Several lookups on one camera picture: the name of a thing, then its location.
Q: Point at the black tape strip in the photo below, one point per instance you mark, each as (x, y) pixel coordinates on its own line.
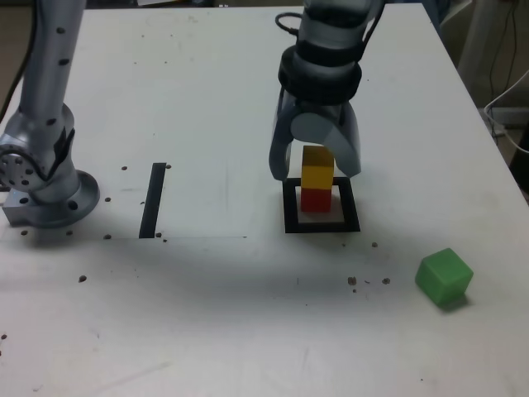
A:
(152, 202)

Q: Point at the green cube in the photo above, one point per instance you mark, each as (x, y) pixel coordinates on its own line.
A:
(444, 277)

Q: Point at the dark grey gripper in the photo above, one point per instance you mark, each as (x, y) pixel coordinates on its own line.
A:
(320, 108)

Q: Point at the black tape square outline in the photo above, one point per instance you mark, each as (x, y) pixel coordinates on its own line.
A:
(322, 228)

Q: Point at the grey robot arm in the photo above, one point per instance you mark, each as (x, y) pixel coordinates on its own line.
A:
(49, 82)

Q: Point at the red cube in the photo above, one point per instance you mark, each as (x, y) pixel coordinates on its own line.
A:
(316, 200)

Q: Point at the yellow cube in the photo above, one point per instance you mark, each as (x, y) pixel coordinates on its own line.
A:
(317, 173)

